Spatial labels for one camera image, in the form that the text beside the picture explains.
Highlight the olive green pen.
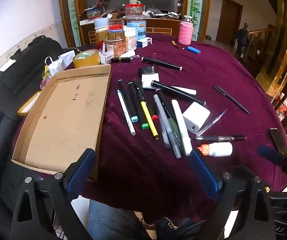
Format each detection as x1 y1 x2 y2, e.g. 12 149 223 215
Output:
157 90 187 156

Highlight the black bag gold chain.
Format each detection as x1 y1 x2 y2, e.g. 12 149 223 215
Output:
155 216 224 240

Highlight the small white barcode box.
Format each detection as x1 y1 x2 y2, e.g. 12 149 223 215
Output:
100 51 115 65

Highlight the clear blue gel pen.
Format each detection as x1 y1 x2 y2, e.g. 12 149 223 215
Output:
195 109 227 138

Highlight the dark backpack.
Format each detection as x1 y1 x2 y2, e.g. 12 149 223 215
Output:
236 22 252 53

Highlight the white marker with barcode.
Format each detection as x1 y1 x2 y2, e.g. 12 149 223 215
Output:
171 99 193 156

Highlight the wooden stair railing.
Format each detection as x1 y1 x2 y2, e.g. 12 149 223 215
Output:
235 24 276 78

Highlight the white power bank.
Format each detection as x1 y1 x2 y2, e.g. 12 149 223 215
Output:
182 102 211 135

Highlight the white power adapter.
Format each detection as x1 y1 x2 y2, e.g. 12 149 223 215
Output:
141 73 160 90

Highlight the thin white pen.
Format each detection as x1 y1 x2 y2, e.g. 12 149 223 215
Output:
117 89 136 136

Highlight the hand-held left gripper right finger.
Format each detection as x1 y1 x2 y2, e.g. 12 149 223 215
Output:
189 148 277 240

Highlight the black tube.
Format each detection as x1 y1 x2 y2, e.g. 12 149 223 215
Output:
111 56 139 64

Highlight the white paper label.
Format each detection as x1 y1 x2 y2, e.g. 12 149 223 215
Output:
0 59 18 72

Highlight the white glue bottle orange cap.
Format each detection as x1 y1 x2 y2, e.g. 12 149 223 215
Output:
197 142 233 158

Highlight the orange label plastic jar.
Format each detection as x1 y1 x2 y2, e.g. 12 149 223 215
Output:
105 37 127 58

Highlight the white paper bag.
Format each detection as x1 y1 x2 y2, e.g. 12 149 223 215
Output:
45 56 67 78

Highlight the black marker light-blue cap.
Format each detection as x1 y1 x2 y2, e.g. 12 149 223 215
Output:
118 79 139 123

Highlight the yellow tape roll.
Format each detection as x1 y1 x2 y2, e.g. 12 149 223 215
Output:
73 49 101 69

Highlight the slim black pen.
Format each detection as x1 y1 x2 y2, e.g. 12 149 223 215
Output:
214 85 249 114

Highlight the white lidded cup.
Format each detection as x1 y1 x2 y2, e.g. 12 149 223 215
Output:
94 18 110 33

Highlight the long black marker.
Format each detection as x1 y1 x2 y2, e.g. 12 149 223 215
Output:
141 57 183 71

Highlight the black gel pen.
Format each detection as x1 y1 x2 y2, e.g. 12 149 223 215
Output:
195 134 248 142

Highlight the clear jar red lid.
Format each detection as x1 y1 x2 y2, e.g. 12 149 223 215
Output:
125 3 144 17

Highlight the clear plastic bag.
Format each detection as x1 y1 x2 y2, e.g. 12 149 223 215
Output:
40 76 53 90

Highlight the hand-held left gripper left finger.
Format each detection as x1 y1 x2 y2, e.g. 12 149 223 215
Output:
11 148 96 240

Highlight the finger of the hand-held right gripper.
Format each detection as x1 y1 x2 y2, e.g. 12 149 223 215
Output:
269 127 287 158
258 144 287 183

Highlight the black marker green cap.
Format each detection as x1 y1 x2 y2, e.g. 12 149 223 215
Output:
128 82 149 130

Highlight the colourful cardboard box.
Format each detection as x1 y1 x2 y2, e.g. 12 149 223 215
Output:
80 0 111 25

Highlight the small blue white box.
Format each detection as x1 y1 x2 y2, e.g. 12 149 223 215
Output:
136 37 153 49

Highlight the pink wrapped jar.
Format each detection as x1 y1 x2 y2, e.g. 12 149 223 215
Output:
178 16 193 46

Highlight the thin grey pen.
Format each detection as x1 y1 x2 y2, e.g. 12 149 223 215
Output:
158 115 171 148

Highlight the white tube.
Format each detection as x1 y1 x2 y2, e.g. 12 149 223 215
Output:
119 50 137 59

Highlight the maroon velvet tablecloth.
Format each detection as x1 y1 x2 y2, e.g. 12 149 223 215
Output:
11 34 287 230

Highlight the black marker red cap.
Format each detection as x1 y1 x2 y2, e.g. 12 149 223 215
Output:
150 102 159 121

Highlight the black marker grey cap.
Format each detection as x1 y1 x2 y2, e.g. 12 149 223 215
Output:
150 80 206 107

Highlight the flat yellow box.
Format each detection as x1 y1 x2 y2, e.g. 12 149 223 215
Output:
17 92 42 117

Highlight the yellow and black marker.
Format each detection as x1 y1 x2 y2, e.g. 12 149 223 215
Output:
133 78 160 141

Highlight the black leather sofa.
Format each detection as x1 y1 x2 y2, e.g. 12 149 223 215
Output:
0 36 66 240

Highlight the person's leg in jeans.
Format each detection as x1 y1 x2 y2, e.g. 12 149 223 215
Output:
88 199 159 240

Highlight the wooden door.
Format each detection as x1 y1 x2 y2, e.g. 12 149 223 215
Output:
215 0 244 47

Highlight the white plastic bag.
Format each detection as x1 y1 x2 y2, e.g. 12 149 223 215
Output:
58 50 76 67

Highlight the cardboard tray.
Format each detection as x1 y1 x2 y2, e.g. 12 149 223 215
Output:
12 64 112 182

